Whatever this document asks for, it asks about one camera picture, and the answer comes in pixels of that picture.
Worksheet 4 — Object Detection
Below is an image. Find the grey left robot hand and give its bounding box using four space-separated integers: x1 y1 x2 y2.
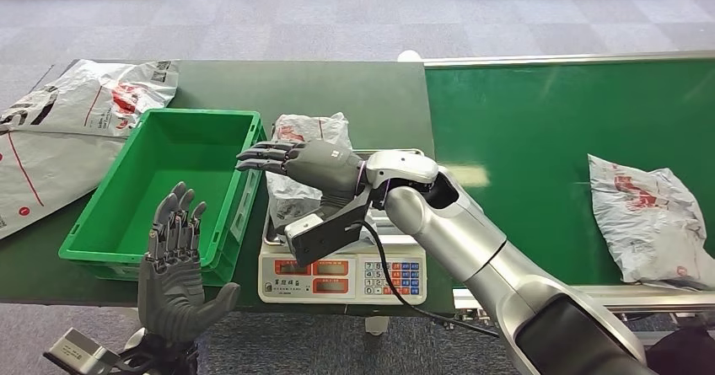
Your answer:
137 180 242 344

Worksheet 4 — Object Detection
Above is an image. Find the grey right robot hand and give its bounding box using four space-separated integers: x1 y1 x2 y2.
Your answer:
234 139 368 224

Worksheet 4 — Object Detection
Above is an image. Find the small grey mailer package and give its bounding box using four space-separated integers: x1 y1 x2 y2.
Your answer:
266 112 354 235

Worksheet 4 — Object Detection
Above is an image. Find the grey mailer package red print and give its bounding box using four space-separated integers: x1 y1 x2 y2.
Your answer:
587 153 715 292

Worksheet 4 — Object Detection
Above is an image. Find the dark green table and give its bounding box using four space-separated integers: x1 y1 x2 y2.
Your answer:
0 59 457 315

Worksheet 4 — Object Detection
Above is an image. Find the green plastic crate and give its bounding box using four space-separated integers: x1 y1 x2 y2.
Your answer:
57 107 269 289

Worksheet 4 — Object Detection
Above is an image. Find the white electronic scale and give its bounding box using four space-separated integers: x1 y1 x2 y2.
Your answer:
257 233 429 306

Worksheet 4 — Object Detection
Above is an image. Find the white table foot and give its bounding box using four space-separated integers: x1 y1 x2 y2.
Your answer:
363 314 391 338

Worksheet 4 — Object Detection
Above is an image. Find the large grey courier bag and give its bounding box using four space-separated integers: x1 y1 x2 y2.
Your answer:
0 123 129 242

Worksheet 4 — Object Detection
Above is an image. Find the flat grey courier bag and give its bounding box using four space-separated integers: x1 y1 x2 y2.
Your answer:
0 58 180 140

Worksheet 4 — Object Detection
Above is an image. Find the person's leg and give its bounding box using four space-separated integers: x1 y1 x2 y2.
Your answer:
645 326 715 375

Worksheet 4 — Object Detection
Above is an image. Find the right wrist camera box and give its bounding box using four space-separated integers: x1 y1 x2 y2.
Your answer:
282 185 374 268

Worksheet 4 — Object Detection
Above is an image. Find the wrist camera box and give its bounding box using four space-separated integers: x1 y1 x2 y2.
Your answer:
282 185 374 268
42 327 121 375

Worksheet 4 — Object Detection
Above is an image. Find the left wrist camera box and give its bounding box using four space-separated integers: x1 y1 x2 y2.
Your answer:
42 327 121 375

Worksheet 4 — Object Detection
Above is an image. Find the black right camera cable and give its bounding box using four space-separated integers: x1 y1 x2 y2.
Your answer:
352 220 502 340

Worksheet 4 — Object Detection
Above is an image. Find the green belt conveyor silver frame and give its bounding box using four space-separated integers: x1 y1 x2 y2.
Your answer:
422 49 715 335

